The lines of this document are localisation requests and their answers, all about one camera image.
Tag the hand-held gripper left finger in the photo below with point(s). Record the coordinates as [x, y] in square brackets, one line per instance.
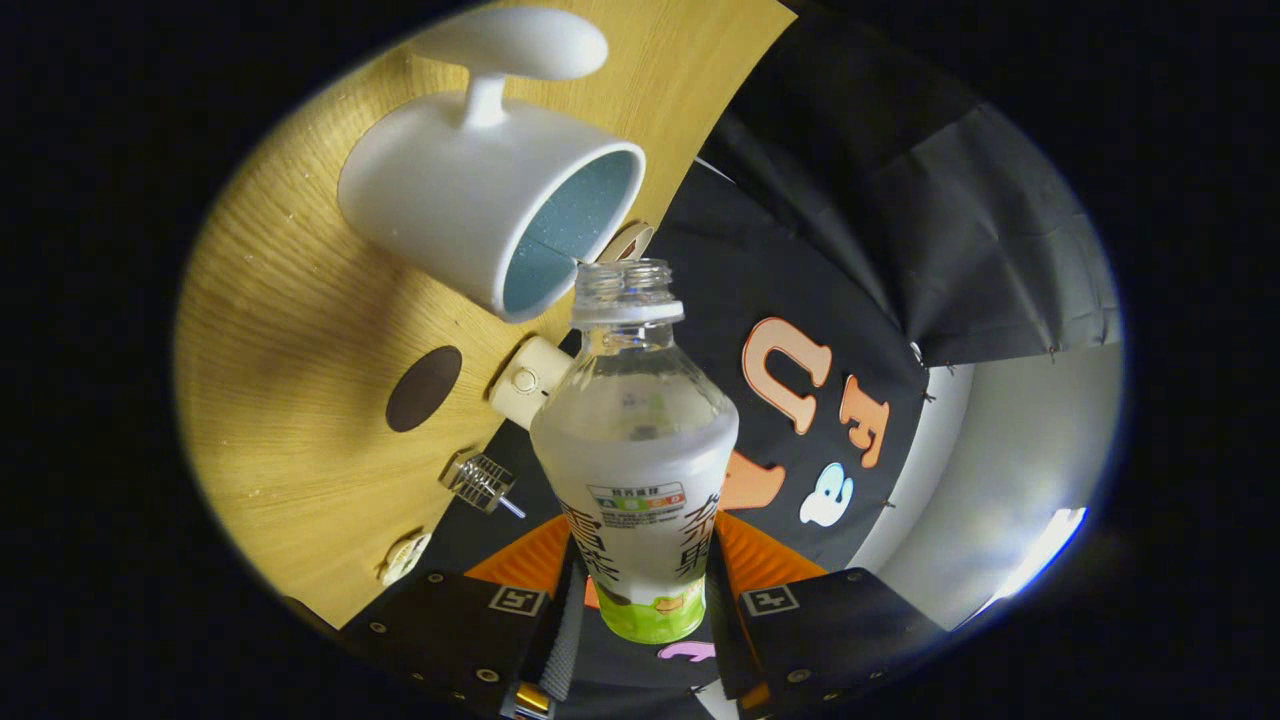
[555, 650]

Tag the striped drinking straw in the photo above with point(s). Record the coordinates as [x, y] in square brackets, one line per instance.
[512, 508]

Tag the dark brown round coaster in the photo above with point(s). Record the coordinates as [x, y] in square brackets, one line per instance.
[424, 389]

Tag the clear juice bottle white label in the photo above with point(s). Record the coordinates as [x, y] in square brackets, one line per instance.
[635, 450]

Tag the white toaster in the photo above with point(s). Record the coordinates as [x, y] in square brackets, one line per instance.
[525, 382]

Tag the white cup blue inside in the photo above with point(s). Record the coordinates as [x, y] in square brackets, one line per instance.
[450, 190]

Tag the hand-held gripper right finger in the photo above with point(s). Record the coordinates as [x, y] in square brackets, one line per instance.
[725, 645]

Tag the small white plate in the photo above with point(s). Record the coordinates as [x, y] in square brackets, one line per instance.
[625, 245]

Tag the white divided dish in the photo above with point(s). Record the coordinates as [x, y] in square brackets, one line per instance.
[403, 558]

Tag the wooden table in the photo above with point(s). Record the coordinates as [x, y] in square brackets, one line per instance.
[300, 420]

